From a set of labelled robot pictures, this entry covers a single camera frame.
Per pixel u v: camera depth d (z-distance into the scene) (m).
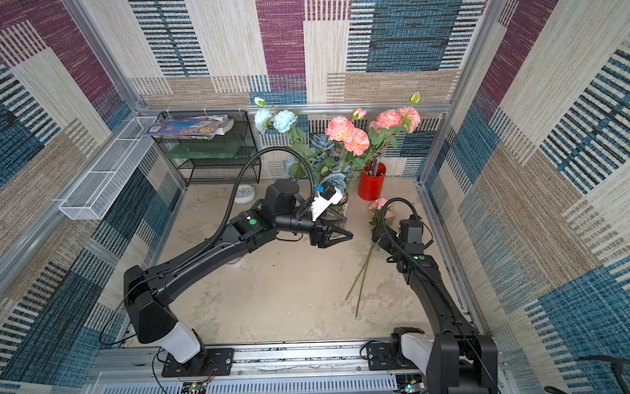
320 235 0.58
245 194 1.12
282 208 0.55
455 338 0.41
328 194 0.56
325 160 0.79
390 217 0.99
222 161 1.15
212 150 1.02
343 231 0.60
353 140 0.65
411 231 0.64
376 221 0.97
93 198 0.70
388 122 0.69
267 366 0.73
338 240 0.61
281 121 0.71
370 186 1.06
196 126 0.83
